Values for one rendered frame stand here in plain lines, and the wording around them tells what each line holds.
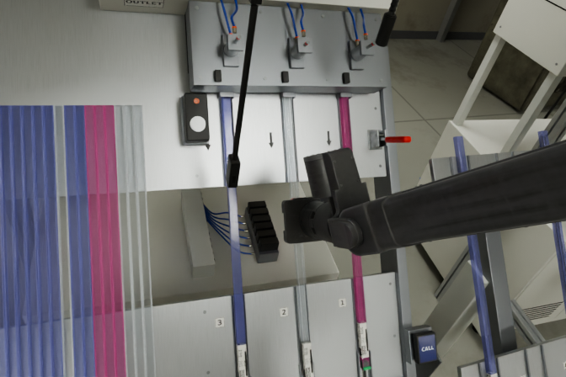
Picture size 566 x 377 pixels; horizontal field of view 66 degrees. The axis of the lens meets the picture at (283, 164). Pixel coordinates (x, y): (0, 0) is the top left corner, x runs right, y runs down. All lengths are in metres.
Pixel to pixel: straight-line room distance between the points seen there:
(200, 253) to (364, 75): 0.55
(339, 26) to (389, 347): 0.58
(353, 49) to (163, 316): 0.54
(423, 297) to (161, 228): 1.24
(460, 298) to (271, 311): 0.46
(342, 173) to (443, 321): 0.65
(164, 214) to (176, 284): 0.22
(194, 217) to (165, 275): 0.16
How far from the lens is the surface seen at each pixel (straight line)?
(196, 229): 1.09
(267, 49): 0.73
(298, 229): 0.66
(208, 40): 0.71
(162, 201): 1.22
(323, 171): 0.56
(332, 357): 0.84
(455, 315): 1.09
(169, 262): 1.09
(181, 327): 0.75
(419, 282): 2.06
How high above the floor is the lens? 1.48
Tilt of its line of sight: 39 degrees down
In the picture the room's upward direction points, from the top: 13 degrees clockwise
